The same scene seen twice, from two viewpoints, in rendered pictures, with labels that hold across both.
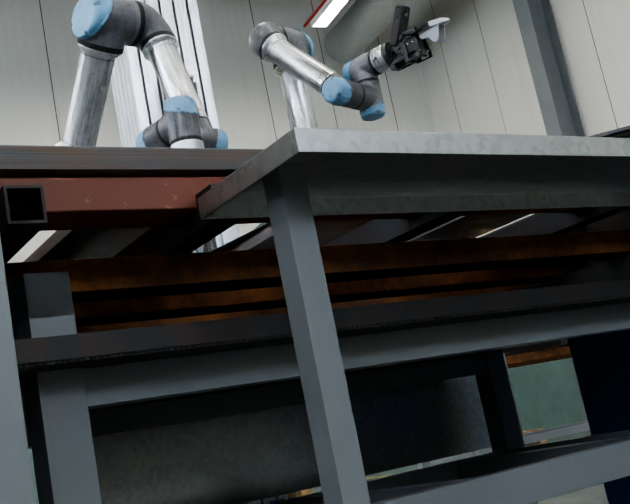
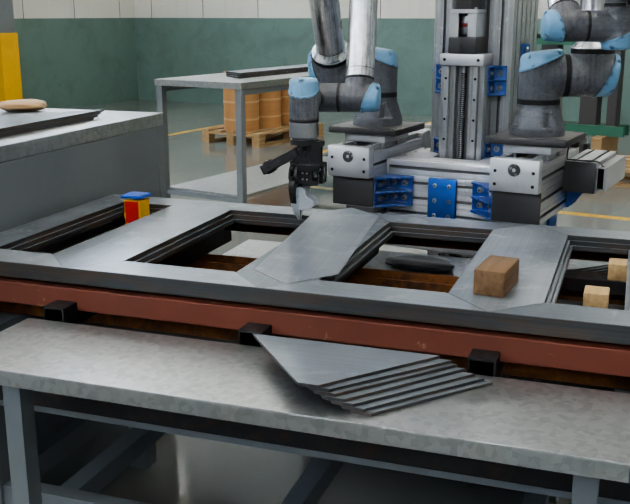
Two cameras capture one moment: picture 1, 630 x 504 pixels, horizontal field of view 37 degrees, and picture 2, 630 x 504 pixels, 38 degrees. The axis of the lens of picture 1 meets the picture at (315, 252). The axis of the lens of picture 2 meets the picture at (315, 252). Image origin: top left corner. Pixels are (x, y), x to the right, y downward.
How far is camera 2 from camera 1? 2.07 m
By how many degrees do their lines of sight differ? 60
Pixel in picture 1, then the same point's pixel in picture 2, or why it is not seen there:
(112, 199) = (7, 295)
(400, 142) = (12, 379)
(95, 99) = (321, 21)
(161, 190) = (35, 293)
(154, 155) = (33, 270)
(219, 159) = (75, 276)
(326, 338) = (18, 456)
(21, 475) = not seen: outside the picture
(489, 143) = (87, 390)
